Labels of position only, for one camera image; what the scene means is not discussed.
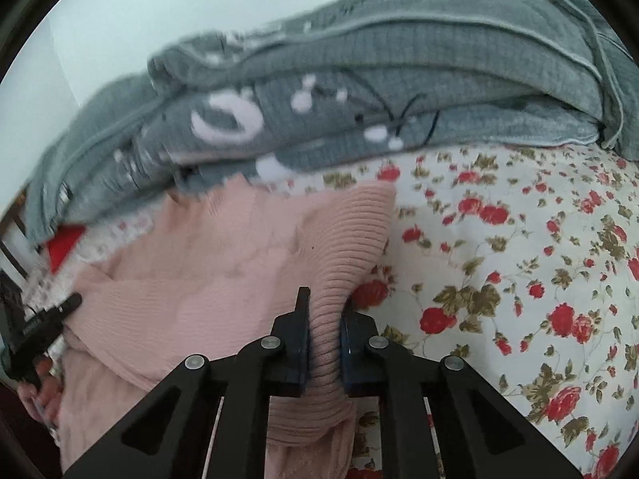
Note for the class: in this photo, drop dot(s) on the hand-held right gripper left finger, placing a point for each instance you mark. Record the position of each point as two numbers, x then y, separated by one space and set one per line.
303 357

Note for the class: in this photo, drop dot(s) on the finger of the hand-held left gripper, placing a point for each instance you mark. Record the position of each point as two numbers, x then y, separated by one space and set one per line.
60 307

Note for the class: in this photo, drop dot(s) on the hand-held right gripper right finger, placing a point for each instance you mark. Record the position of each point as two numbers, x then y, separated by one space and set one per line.
346 357

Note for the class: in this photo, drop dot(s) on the pink knitted sweater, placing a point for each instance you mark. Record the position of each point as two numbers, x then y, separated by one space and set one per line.
224 269

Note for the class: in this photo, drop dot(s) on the person's left hand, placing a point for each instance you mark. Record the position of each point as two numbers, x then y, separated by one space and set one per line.
47 399

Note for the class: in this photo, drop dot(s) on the red pillow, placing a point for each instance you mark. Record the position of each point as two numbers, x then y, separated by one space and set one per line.
65 245

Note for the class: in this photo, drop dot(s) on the wooden bed headboard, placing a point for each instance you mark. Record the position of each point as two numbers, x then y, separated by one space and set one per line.
11 257

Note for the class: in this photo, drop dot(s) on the floral bed sheet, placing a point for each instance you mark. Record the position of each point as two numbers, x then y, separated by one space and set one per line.
499 259

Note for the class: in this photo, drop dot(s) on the grey patterned quilt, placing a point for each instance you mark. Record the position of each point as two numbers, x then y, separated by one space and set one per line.
399 60

